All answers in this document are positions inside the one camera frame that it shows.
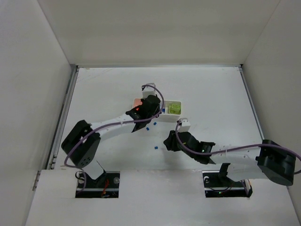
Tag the orange round lego piece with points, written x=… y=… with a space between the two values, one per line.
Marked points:
x=137 y=102

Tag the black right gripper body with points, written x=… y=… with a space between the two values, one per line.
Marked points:
x=172 y=141

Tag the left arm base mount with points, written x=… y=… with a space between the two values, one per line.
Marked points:
x=106 y=187

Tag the white three-compartment tray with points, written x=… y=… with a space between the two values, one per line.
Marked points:
x=161 y=116

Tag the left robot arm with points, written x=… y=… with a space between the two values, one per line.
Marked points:
x=82 y=142

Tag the green 2x3 lego brick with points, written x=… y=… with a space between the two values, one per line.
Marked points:
x=174 y=108

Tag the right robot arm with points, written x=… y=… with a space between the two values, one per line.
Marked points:
x=266 y=160

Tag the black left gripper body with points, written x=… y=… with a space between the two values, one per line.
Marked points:
x=153 y=103

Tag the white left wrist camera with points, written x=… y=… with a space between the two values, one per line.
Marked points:
x=148 y=89

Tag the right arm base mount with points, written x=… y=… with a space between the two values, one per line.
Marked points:
x=218 y=185

